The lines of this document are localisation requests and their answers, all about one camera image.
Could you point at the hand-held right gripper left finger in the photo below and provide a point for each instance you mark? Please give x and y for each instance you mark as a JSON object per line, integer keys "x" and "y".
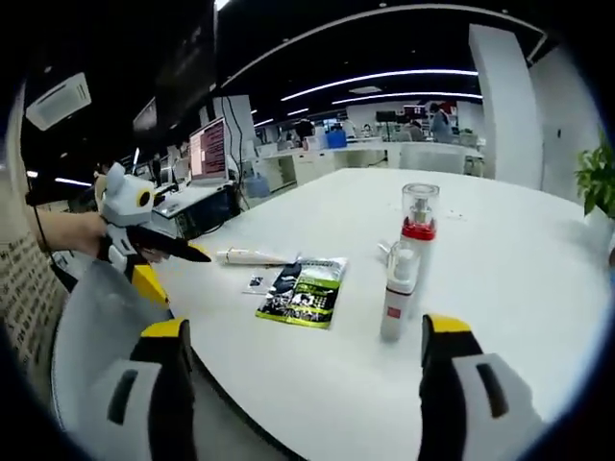
{"x": 154, "y": 408}

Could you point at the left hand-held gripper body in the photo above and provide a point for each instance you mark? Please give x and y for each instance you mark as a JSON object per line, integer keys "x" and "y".
{"x": 125, "y": 201}

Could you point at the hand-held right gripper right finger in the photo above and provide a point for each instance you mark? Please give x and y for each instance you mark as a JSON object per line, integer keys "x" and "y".
{"x": 456, "y": 408}

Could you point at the white skincare tube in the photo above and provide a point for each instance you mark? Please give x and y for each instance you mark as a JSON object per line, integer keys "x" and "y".
{"x": 250, "y": 257}

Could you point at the dark blue skincare sachet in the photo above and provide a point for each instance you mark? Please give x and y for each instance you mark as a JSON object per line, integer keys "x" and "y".
{"x": 287, "y": 281}

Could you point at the green skincare sachet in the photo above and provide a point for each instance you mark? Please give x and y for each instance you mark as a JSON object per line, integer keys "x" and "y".
{"x": 307, "y": 298}

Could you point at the large red-ringed skincare bottle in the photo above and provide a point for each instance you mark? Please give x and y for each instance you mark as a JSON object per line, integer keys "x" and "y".
{"x": 419, "y": 233}

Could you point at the open laptop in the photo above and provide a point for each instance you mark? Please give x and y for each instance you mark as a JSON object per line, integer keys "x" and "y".
{"x": 208, "y": 151}

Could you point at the blue water jug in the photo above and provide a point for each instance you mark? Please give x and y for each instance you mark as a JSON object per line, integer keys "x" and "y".
{"x": 258, "y": 187}

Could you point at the ceiling air conditioner unit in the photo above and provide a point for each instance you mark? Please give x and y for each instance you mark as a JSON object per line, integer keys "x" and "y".
{"x": 60, "y": 101}

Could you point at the dark hanging monitor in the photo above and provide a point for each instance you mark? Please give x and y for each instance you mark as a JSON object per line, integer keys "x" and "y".
{"x": 189, "y": 62}

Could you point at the white lab counter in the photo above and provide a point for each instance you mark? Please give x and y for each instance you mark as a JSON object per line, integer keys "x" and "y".
{"x": 312, "y": 163}

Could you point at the blue plastic crate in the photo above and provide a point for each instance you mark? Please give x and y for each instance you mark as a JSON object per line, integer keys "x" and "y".
{"x": 337, "y": 140}

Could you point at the white plant pot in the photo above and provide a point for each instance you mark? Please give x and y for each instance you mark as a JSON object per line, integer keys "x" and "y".
{"x": 603, "y": 223}

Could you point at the white office chair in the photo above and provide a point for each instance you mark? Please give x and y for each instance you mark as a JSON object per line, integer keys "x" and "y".
{"x": 432, "y": 158}

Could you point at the green potted plant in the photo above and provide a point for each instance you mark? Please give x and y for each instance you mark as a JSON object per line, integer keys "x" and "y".
{"x": 598, "y": 177}

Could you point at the white building pillar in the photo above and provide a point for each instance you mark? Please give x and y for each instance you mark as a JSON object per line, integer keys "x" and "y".
{"x": 507, "y": 105}

